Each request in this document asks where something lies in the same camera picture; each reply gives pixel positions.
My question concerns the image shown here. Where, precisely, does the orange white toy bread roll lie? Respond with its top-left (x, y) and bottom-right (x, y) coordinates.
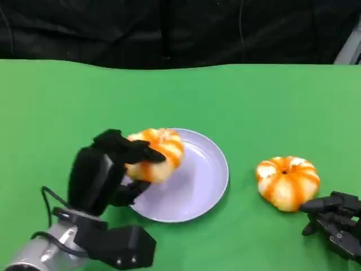
top-left (256, 155), bottom-right (321, 213)
top-left (124, 128), bottom-right (185, 183)

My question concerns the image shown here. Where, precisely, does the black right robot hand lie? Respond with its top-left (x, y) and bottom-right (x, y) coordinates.
top-left (299, 191), bottom-right (361, 263)

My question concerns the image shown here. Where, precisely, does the black backdrop curtain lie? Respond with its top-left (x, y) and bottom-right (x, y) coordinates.
top-left (0, 0), bottom-right (361, 70)

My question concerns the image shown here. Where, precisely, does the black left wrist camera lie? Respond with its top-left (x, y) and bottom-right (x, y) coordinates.
top-left (52, 207), bottom-right (157, 269)

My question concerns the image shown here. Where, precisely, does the green table cloth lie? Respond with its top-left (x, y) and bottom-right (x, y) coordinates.
top-left (0, 59), bottom-right (361, 271)

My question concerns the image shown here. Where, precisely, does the lilac plate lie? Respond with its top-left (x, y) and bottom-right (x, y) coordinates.
top-left (129, 128), bottom-right (230, 223)

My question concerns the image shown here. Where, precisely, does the grey metal frame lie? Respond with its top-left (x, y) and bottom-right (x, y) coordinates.
top-left (334, 22), bottom-right (361, 65)

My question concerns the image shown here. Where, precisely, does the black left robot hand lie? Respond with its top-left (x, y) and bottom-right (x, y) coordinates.
top-left (67, 129), bottom-right (166, 217)

